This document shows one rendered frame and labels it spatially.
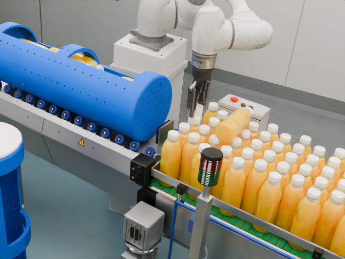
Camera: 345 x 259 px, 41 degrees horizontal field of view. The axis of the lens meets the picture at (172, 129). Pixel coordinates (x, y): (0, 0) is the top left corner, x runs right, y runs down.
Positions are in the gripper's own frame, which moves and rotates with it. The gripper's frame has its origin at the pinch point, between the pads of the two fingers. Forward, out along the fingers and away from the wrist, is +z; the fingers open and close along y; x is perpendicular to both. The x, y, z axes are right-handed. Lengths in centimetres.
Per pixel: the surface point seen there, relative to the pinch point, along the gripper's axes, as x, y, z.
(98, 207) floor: -79, -36, 114
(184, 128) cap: 1.3, 9.2, 1.7
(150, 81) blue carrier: -18.7, 5.3, -9.1
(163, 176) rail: 2.3, 21.8, 16.1
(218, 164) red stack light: 29.8, 37.5, -10.6
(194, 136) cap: 7.3, 12.1, 1.1
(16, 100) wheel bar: -87, 14, 22
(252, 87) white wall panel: -83, -267, 107
